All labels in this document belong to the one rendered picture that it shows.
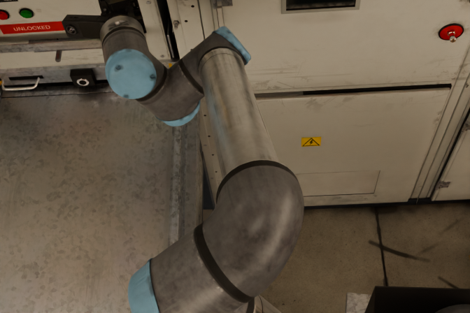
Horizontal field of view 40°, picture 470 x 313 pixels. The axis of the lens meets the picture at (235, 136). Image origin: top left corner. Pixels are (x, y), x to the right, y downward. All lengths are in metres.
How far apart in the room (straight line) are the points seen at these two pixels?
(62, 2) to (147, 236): 0.60
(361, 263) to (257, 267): 1.68
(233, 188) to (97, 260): 0.82
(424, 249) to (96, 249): 1.33
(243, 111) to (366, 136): 1.06
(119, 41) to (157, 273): 0.57
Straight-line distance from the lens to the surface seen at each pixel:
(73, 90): 1.86
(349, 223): 2.50
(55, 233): 1.65
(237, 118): 0.98
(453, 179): 2.37
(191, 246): 0.80
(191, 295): 0.80
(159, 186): 1.64
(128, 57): 1.22
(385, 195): 2.42
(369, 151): 2.10
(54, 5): 1.63
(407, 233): 2.51
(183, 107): 1.31
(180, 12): 1.54
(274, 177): 0.82
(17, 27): 1.72
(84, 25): 1.41
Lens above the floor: 2.29
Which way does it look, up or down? 59 degrees down
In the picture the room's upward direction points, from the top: 7 degrees counter-clockwise
